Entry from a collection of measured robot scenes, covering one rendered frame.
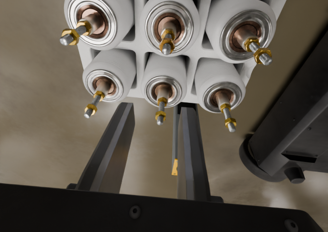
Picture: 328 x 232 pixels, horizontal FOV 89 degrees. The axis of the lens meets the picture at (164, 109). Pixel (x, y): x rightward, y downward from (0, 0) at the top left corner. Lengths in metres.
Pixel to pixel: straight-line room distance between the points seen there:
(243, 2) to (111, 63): 0.24
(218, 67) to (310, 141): 0.40
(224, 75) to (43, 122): 0.85
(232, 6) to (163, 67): 0.14
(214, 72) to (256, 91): 0.37
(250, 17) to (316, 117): 0.36
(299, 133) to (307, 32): 0.29
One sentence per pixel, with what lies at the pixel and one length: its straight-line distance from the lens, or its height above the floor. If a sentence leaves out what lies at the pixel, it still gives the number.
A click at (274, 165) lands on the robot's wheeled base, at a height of 0.20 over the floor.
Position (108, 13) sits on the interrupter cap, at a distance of 0.30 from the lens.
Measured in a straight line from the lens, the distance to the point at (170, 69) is 0.32.
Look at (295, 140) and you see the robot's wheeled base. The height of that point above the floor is 0.19.
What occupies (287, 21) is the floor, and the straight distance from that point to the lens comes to 0.62.
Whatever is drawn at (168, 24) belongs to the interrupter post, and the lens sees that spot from 0.27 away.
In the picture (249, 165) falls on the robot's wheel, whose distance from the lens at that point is 0.77.
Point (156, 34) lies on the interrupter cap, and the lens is 0.29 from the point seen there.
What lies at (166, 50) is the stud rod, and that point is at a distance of 0.20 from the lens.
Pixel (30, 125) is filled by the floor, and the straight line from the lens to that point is 1.05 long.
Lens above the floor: 0.53
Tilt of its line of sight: 49 degrees down
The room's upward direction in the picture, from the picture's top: 175 degrees counter-clockwise
